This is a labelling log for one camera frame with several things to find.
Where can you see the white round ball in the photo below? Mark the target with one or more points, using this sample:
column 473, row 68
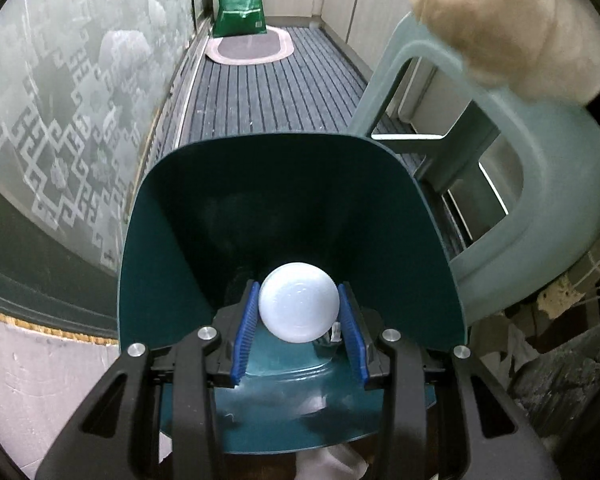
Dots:
column 298, row 302

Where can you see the oval pink grey mat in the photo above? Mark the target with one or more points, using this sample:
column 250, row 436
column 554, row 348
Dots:
column 246, row 50

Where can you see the teal plastic trash bin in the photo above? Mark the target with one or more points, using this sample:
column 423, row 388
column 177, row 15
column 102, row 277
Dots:
column 293, row 396

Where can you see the white knit sleeve forearm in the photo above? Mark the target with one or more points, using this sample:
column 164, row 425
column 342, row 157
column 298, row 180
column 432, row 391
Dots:
column 539, row 49

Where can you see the green rice bag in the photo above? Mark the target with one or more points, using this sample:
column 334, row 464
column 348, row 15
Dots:
column 239, row 18

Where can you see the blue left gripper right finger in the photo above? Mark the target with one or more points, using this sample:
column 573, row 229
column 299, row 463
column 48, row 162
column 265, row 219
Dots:
column 352, row 337

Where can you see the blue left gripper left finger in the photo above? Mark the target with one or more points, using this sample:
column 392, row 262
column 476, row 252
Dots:
column 248, row 321

